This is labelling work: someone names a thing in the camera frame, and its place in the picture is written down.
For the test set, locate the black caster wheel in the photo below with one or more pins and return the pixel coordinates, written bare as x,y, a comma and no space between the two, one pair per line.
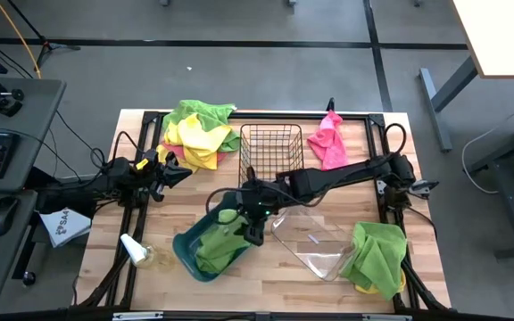
28,278

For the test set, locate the teal plastic bin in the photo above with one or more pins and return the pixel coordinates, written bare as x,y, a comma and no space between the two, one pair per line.
185,249

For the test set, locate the green and yellow cloth pile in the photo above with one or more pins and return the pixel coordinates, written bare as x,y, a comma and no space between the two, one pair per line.
199,109

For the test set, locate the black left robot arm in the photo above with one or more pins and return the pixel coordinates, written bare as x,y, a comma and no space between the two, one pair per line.
83,187

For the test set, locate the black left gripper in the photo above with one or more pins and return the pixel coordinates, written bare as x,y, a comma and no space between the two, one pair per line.
156,174

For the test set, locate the black aluminium table frame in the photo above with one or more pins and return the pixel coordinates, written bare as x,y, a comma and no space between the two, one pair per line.
261,116

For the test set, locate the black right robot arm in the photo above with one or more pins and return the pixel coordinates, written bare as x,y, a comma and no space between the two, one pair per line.
328,176

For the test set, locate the black computer mouse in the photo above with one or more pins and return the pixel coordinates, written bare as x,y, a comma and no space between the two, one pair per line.
2,216

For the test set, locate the pink microfiber towel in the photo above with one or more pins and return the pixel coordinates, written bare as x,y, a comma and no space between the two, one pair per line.
174,150
328,147

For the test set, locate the green microfiber towel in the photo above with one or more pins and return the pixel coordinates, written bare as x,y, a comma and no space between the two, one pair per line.
217,249
377,254

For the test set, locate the black frame clamp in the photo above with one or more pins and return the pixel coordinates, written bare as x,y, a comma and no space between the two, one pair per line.
330,104

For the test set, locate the white table top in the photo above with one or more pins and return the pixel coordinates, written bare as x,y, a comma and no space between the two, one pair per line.
502,35

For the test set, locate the silver metal bracket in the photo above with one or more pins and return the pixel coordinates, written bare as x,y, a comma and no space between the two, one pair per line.
136,316
386,317

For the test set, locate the grey table leg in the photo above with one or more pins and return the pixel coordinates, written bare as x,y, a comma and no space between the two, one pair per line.
435,116

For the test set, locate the black tripod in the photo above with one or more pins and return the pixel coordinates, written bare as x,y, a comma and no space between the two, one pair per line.
45,44

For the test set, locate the clear plastic bin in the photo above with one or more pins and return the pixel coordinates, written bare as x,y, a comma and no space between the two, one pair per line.
310,263

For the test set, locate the white printed paper sheet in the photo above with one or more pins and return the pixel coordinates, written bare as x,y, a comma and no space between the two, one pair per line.
65,227

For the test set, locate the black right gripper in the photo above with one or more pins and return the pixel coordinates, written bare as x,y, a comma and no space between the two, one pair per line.
257,200

